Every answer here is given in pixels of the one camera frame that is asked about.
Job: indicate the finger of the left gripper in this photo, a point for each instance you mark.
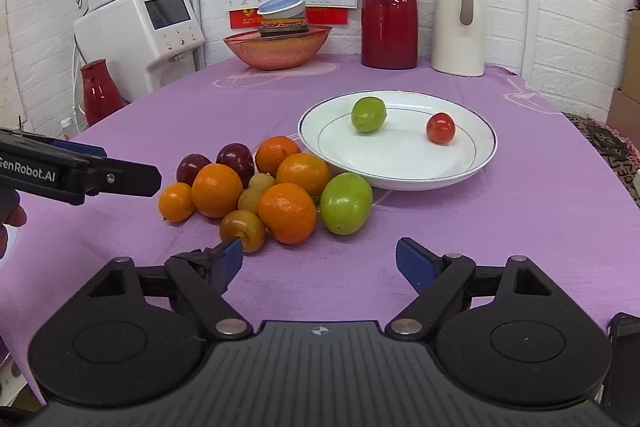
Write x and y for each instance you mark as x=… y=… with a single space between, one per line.
x=94 y=172

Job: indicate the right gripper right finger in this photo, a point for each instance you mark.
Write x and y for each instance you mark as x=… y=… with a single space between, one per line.
x=445 y=286

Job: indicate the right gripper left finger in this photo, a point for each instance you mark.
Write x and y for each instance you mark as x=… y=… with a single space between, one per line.
x=195 y=283

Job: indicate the yellow red plum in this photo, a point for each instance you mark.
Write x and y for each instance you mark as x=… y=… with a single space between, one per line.
x=244 y=225

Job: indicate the small orange kumquat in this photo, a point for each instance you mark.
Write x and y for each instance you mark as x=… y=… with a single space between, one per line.
x=175 y=203

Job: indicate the orange mandarin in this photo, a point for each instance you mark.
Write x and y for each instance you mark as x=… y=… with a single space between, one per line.
x=216 y=190
x=306 y=171
x=288 y=212
x=272 y=152

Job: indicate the person's left hand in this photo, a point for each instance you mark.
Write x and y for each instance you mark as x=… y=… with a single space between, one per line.
x=12 y=214

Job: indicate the red vase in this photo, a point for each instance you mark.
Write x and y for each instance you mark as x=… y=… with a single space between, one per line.
x=101 y=95

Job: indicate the dark red plum left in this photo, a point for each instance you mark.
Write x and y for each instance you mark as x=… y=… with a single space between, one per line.
x=189 y=167

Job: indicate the dark red plum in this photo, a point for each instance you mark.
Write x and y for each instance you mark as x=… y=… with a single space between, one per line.
x=189 y=167
x=239 y=158

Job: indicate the tan longan front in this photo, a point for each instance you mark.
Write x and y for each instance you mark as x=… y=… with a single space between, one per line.
x=249 y=200

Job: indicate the tan longan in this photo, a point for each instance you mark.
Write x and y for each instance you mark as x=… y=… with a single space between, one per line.
x=261 y=182
x=249 y=200

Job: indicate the tan longan back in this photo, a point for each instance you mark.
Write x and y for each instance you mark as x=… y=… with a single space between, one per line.
x=261 y=182

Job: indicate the large green fruit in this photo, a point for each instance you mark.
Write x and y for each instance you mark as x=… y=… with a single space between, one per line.
x=345 y=203

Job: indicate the dark red plum right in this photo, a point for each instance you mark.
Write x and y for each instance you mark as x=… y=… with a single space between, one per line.
x=239 y=158

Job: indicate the white porcelain plate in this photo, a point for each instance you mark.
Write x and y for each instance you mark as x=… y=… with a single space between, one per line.
x=399 y=156

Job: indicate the white water dispenser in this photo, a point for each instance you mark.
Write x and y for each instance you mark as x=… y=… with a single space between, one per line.
x=146 y=44

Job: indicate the small red fruit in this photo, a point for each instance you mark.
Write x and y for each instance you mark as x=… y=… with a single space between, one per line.
x=440 y=129

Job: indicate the purple tablecloth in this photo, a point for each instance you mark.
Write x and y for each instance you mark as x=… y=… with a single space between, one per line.
x=546 y=196

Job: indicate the small green fruit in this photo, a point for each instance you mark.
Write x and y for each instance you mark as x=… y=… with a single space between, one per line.
x=368 y=114

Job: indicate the orange glass bowl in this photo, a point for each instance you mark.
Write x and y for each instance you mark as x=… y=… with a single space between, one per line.
x=278 y=52

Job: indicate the patterned brown cloth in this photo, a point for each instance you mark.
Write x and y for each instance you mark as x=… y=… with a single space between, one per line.
x=617 y=151

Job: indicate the stacked bowls with blue lid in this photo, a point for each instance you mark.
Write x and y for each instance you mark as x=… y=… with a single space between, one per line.
x=283 y=17

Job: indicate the cardboard boxes right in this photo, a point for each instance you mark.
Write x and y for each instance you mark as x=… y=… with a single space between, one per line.
x=623 y=114

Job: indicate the red thermos jug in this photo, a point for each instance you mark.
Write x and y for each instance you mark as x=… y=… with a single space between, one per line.
x=389 y=34

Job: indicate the white thermos jug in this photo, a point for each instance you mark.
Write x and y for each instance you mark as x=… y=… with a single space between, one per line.
x=459 y=37

